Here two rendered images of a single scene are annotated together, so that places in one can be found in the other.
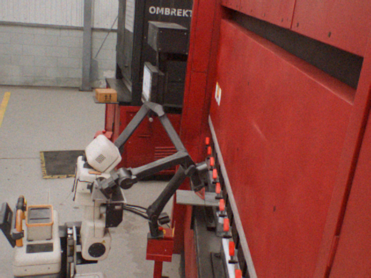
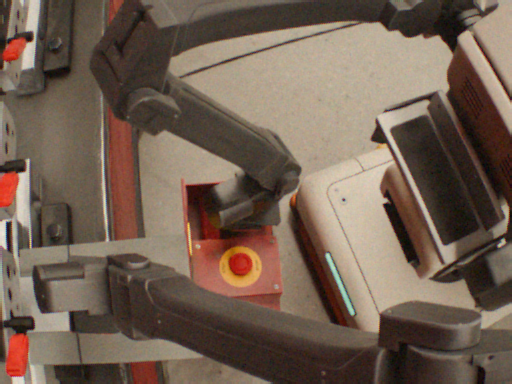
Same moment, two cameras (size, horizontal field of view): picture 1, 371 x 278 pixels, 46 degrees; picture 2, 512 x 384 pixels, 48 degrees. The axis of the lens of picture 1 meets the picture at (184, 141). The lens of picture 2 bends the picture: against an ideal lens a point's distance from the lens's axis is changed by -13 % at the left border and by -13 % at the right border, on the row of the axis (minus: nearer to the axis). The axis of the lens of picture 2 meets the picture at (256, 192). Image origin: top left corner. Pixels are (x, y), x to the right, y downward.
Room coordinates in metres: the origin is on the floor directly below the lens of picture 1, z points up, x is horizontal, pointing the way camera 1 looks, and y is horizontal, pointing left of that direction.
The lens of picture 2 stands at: (2.69, 0.04, 1.89)
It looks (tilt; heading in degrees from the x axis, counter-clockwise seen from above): 71 degrees down; 167
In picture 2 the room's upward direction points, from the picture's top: 10 degrees clockwise
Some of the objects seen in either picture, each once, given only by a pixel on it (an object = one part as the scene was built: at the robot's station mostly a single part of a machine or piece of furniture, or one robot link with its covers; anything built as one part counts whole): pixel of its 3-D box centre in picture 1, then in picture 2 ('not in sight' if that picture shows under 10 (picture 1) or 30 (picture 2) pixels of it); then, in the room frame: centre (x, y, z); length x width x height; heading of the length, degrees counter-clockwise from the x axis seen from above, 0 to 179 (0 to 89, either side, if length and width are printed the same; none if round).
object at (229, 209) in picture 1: (235, 218); not in sight; (1.98, -0.30, 1.18); 0.15 x 0.09 x 0.17; 4
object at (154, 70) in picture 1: (153, 87); not in sight; (3.71, 0.32, 1.42); 0.45 x 0.12 x 0.36; 16
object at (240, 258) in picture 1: (248, 266); not in sight; (1.58, -0.32, 1.18); 0.15 x 0.09 x 0.17; 4
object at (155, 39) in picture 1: (163, 75); not in sight; (3.78, 0.25, 1.53); 0.51 x 0.25 x 0.85; 16
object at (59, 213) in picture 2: (209, 216); (61, 293); (2.51, -0.21, 0.89); 0.30 x 0.05 x 0.03; 4
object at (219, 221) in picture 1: (219, 214); (25, 282); (2.50, -0.27, 0.92); 0.39 x 0.06 x 0.10; 4
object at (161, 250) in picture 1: (160, 240); (231, 245); (2.40, 0.08, 0.75); 0.20 x 0.16 x 0.18; 1
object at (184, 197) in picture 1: (196, 197); (103, 303); (2.55, -0.12, 1.00); 0.26 x 0.18 x 0.01; 94
